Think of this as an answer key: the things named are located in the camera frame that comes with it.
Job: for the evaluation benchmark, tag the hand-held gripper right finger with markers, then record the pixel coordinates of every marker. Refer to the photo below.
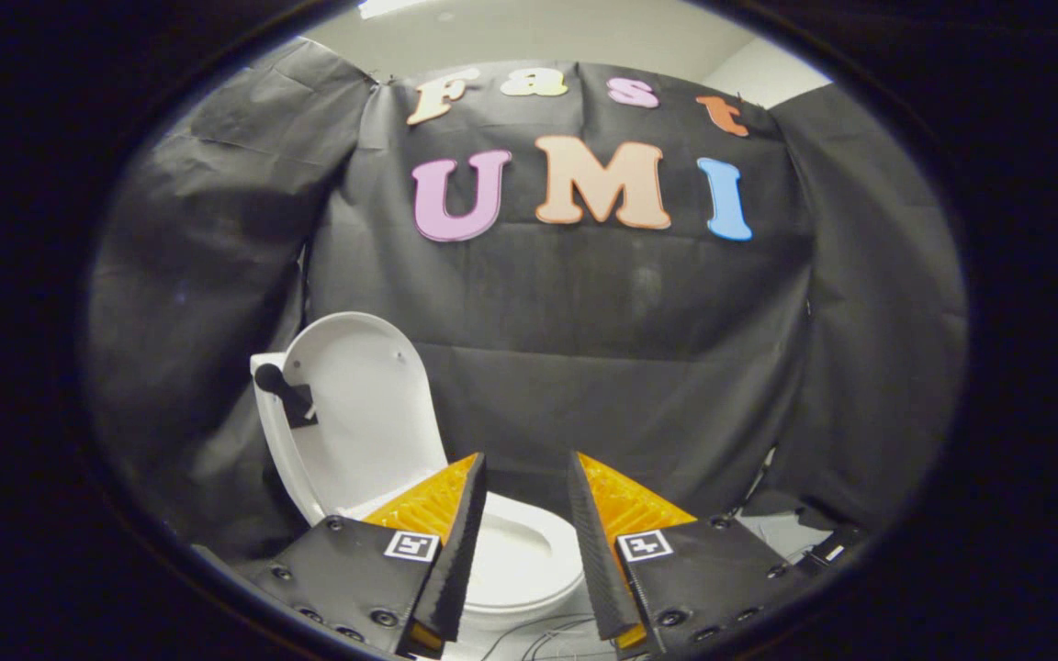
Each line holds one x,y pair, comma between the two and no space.
595,560

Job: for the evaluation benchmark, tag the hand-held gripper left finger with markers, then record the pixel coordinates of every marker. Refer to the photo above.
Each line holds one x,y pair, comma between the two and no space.
455,560

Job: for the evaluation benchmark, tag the white toilet seat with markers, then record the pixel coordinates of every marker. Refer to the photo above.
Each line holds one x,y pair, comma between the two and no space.
561,551

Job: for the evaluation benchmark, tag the black backdrop cloth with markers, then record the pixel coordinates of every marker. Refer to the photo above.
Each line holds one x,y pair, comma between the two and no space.
584,321

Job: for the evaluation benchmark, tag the small black device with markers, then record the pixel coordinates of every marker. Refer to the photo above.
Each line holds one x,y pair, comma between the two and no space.
846,542

